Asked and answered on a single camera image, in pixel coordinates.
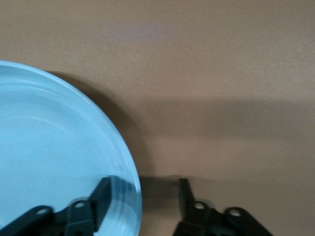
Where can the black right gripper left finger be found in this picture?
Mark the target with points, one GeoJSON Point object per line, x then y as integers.
{"type": "Point", "coordinates": [81, 211]}

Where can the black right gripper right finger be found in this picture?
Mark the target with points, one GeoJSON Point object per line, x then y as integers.
{"type": "Point", "coordinates": [197, 216]}

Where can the blue plate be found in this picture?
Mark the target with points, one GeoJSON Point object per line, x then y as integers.
{"type": "Point", "coordinates": [54, 147]}

